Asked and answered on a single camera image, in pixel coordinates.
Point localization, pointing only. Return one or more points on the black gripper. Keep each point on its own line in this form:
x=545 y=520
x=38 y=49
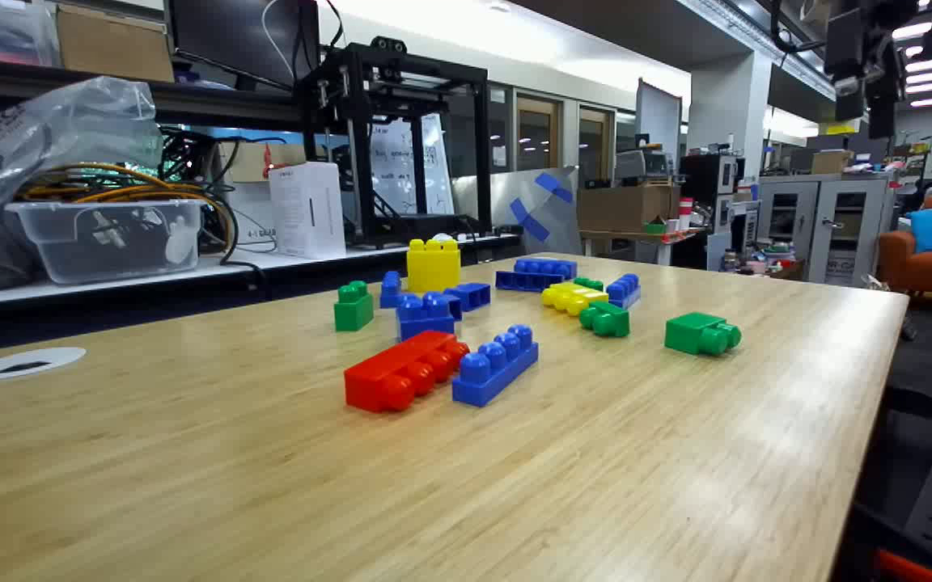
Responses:
x=862 y=60

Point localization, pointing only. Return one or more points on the white glass door cabinet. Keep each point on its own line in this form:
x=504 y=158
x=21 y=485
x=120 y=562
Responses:
x=822 y=227

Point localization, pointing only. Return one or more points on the white board panel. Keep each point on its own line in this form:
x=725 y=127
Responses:
x=662 y=123

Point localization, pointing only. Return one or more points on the orange sofa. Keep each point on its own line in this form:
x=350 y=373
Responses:
x=930 y=269

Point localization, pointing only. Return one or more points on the large cardboard box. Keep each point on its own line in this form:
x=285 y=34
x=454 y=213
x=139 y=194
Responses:
x=629 y=209

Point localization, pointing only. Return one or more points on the blue tape strip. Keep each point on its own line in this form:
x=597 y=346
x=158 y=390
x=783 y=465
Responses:
x=555 y=188
x=528 y=221

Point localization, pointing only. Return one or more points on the small green toy block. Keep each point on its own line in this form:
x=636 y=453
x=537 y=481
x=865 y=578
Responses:
x=588 y=283
x=354 y=308

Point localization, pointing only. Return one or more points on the flat yellow toy block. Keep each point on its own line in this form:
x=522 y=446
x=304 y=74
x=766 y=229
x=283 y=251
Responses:
x=571 y=298

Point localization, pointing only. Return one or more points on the long blue toy block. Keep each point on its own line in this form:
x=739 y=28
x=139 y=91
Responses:
x=535 y=271
x=493 y=368

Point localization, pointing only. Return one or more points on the clear acrylic panel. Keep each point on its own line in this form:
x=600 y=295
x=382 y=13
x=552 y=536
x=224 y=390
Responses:
x=493 y=197

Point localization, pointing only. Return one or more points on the tall yellow toy block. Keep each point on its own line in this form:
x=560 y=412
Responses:
x=434 y=265

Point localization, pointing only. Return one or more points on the square blue toy block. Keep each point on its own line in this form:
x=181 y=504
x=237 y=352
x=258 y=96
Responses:
x=425 y=313

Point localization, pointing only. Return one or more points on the orange clamp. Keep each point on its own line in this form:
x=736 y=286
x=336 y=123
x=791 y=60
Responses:
x=914 y=568

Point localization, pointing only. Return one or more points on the long red toy block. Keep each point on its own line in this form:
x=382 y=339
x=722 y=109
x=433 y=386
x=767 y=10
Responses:
x=403 y=373

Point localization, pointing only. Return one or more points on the black monitor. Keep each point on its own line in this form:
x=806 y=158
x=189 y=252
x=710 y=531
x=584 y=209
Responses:
x=242 y=36

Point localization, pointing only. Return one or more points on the brown cardboard box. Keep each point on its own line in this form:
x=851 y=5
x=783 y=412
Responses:
x=111 y=43

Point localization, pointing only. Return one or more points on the clear plastic storage bin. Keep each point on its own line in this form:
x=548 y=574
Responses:
x=111 y=244

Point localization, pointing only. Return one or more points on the clear plastic bag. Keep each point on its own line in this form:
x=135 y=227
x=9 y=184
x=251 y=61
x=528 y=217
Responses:
x=56 y=131

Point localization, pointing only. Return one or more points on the white round table grommet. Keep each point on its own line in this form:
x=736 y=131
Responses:
x=28 y=364

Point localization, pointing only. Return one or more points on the black printer frame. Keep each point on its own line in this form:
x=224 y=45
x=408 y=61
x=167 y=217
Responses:
x=363 y=109

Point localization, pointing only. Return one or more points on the black wall shelf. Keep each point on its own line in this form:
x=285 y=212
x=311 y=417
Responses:
x=218 y=100

